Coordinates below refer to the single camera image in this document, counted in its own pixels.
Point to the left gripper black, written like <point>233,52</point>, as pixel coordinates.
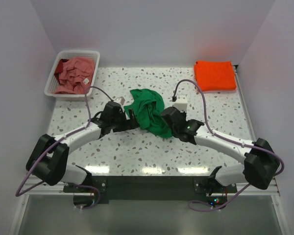
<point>132,120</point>

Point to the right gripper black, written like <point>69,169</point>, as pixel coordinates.
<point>168,118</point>

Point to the green t shirt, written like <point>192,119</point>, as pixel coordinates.
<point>147,107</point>

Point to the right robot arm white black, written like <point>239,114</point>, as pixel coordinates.
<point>257,164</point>

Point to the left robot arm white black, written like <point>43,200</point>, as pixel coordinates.
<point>49,159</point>

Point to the pink folded shirt under stack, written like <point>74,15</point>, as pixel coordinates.
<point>220,92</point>

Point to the orange folded t shirt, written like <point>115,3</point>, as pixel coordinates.
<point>215,76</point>

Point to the pink t shirt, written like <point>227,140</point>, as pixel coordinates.
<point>76,77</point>

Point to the white plastic basket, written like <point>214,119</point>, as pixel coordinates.
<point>52,82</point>

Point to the dark red t shirt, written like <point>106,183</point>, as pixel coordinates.
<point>59,68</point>

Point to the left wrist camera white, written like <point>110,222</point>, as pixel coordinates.
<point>119,101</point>

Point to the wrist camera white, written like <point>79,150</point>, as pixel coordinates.
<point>180,102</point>
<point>119,101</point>

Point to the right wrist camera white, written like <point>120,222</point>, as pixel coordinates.
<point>180,102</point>

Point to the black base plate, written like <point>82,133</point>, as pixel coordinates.
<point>104,189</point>

